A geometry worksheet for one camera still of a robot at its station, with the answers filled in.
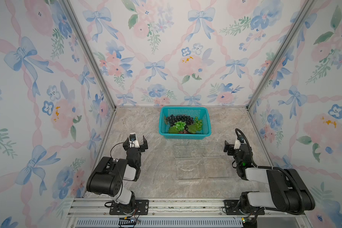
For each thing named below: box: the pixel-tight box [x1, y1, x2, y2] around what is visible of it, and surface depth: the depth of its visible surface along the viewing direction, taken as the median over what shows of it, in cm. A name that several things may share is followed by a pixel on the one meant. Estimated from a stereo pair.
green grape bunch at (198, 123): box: [193, 116, 203, 132], surface depth 105 cm
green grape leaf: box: [186, 124, 198, 134], surface depth 102 cm
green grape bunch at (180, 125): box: [172, 120, 187, 132], surface depth 102 cm
